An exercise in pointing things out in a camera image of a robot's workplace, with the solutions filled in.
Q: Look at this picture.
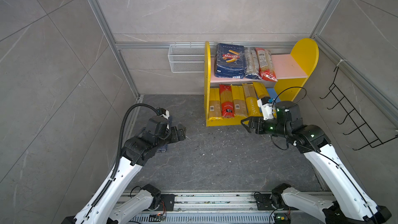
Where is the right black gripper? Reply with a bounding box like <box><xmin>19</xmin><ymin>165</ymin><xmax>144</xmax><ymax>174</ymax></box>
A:
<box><xmin>240</xmin><ymin>116</ymin><xmax>290</xmax><ymax>140</ymax></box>

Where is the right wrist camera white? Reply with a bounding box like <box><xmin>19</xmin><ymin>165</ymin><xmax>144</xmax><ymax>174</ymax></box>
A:
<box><xmin>257</xmin><ymin>96</ymin><xmax>274</xmax><ymax>120</ymax></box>

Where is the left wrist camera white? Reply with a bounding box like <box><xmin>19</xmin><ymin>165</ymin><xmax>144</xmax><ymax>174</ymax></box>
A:
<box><xmin>157</xmin><ymin>108</ymin><xmax>170</xmax><ymax>120</ymax></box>

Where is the dark label spaghetti pack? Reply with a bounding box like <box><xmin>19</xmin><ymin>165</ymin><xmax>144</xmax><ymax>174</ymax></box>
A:
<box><xmin>244</xmin><ymin>47</ymin><xmax>261</xmax><ymax>80</ymax></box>

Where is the black wire hook rack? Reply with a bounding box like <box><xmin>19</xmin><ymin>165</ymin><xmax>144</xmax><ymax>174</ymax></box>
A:
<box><xmin>320</xmin><ymin>67</ymin><xmax>398</xmax><ymax>151</ymax></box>

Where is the yellow spaghetti pack white lettering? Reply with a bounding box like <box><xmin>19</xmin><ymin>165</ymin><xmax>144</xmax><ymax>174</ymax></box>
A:
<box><xmin>242</xmin><ymin>84</ymin><xmax>262</xmax><ymax>117</ymax></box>

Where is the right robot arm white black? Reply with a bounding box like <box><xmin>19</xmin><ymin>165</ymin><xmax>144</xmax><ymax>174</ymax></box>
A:
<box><xmin>241</xmin><ymin>99</ymin><xmax>392</xmax><ymax>224</ymax></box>

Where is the yellow pink blue shelf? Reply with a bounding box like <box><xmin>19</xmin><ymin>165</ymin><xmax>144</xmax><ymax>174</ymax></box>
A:
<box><xmin>204</xmin><ymin>38</ymin><xmax>319</xmax><ymax>127</ymax></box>

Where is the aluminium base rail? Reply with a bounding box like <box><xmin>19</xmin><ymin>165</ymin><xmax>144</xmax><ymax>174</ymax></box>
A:
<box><xmin>129</xmin><ymin>191</ymin><xmax>319</xmax><ymax>224</ymax></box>

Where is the yellow spaghetti pack barcode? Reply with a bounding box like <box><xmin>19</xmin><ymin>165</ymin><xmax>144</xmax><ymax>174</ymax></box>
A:
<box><xmin>231</xmin><ymin>85</ymin><xmax>248</xmax><ymax>117</ymax></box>

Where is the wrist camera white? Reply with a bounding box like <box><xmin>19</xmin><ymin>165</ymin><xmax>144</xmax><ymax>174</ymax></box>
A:
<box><xmin>157</xmin><ymin>108</ymin><xmax>170</xmax><ymax>120</ymax></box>
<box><xmin>257</xmin><ymin>96</ymin><xmax>274</xmax><ymax>120</ymax></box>

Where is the blue Barilla pasta bag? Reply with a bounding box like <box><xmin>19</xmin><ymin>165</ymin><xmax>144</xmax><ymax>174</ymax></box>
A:
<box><xmin>215</xmin><ymin>43</ymin><xmax>247</xmax><ymax>79</ymax></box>

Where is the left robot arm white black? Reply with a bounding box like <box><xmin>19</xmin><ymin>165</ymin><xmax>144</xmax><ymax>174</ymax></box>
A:
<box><xmin>63</xmin><ymin>115</ymin><xmax>186</xmax><ymax>224</ymax></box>

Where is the yellow spaghetti pack top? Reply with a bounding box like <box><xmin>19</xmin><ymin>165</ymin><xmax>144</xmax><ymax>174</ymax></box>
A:
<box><xmin>208</xmin><ymin>88</ymin><xmax>222</xmax><ymax>121</ymax></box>

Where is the white wire mesh basket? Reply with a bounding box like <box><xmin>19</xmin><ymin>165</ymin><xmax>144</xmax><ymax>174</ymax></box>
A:
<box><xmin>167</xmin><ymin>45</ymin><xmax>208</xmax><ymax>73</ymax></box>

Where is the red blue spaghetti pack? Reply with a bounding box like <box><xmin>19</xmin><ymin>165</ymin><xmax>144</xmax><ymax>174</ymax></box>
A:
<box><xmin>255</xmin><ymin>47</ymin><xmax>277</xmax><ymax>83</ymax></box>

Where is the blue Barilla spaghetti box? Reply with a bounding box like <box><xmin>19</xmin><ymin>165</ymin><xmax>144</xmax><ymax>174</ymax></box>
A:
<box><xmin>157</xmin><ymin>116</ymin><xmax>172</xmax><ymax>153</ymax></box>

